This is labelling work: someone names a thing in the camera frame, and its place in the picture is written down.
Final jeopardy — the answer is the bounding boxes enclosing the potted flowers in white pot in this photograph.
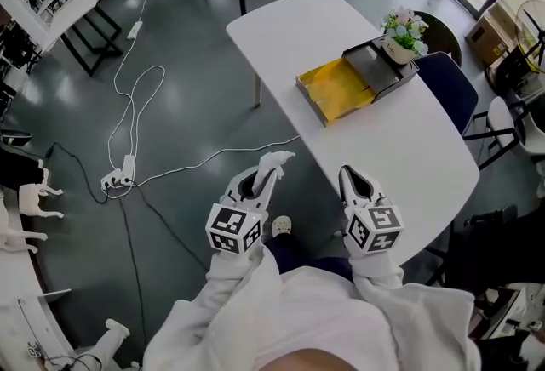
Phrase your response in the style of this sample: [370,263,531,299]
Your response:
[379,6,430,66]

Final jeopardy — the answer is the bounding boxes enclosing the white rounded table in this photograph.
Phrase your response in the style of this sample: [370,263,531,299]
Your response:
[225,0,481,269]

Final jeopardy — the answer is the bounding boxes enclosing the person's torso in white top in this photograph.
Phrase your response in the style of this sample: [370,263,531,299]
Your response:
[238,266,401,371]

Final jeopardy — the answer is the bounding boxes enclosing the person's legs in navy trousers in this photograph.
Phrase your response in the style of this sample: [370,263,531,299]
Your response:
[261,232,354,283]

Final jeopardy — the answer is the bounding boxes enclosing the long white cable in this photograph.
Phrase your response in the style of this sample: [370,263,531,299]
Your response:
[127,134,301,188]

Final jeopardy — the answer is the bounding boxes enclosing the dark blue chair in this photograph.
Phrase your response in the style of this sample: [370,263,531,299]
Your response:
[413,51,481,137]

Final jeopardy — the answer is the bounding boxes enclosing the white chair with black frame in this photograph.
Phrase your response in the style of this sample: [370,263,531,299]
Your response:
[462,95,545,171]

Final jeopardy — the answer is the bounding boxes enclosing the large standing fan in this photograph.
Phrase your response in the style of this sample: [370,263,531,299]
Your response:
[513,0,545,75]

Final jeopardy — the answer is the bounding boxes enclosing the brown cardboard box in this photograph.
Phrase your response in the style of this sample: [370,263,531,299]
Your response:
[464,0,519,67]

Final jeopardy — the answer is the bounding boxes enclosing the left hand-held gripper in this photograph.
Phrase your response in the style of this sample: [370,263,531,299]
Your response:
[204,166,278,256]

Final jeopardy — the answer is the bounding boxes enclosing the white counter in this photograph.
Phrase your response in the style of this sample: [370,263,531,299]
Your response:
[0,185,73,371]

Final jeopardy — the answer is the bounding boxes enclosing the white looping cable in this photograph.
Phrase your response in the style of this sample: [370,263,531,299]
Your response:
[106,39,166,162]

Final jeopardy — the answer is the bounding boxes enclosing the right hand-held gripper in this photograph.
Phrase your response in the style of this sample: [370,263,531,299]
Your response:
[338,164,405,255]

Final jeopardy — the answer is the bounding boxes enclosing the black cable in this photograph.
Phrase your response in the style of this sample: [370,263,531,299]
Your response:
[43,140,111,205]
[127,180,210,273]
[118,192,148,345]

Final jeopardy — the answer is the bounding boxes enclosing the white desk with black frame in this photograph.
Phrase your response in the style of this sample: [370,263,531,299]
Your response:
[40,0,124,77]

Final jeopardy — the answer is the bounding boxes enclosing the white perforated shoe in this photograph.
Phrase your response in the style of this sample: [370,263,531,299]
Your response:
[271,214,295,239]

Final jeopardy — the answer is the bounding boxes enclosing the person's left forearm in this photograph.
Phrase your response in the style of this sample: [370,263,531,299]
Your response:
[142,245,282,371]

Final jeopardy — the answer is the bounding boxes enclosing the white mannequin legs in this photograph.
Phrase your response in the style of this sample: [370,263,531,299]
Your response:
[76,317,131,371]

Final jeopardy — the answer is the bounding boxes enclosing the dark round-back chair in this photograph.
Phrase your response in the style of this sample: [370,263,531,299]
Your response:
[408,10,464,68]

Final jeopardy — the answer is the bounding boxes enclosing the grey box with yellow lining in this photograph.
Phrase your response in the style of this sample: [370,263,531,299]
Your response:
[295,36,421,130]

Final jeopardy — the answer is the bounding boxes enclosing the person's right forearm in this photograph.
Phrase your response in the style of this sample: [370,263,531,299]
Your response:
[347,245,476,371]

